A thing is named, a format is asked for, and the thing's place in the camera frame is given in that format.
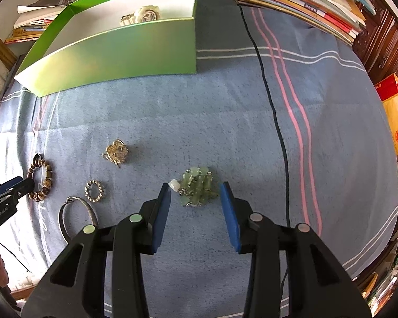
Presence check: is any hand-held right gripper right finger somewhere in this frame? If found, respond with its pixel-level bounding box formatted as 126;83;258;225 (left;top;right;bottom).
220;182;367;318

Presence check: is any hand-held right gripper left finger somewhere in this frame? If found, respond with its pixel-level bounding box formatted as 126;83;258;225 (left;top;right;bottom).
21;183;172;318

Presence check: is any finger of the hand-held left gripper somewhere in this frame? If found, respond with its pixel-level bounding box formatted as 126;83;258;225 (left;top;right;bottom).
0;178;36;203
0;175;23;195

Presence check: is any brown bead bracelet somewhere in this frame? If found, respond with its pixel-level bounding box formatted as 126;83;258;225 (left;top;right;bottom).
27;154;54;202

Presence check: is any green jade bracelet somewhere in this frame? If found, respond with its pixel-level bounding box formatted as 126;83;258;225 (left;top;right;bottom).
170;166;218;208

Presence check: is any green cardboard box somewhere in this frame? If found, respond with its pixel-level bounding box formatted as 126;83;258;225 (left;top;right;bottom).
14;0;200;98

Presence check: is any cream white wristwatch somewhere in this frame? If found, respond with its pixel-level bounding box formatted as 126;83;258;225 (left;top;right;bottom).
120;6;161;26

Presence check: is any silver bangle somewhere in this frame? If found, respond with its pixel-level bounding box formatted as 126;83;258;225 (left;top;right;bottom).
59;196;99;244

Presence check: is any gold brooch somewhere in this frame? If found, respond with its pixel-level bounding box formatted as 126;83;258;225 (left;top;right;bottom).
101;139;130;168

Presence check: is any stack of thin books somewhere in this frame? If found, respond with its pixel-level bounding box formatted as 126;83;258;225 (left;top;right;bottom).
5;0;83;44

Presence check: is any stack of large books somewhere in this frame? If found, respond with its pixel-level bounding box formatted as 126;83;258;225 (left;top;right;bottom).
226;0;377;46

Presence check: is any carved wooden bench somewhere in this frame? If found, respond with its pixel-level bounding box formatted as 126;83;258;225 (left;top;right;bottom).
352;0;398;83

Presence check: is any small beaded ring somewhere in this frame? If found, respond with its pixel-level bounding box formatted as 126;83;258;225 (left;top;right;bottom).
84;180;106;202

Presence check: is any black cable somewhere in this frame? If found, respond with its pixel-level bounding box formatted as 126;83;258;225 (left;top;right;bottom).
239;5;291;227

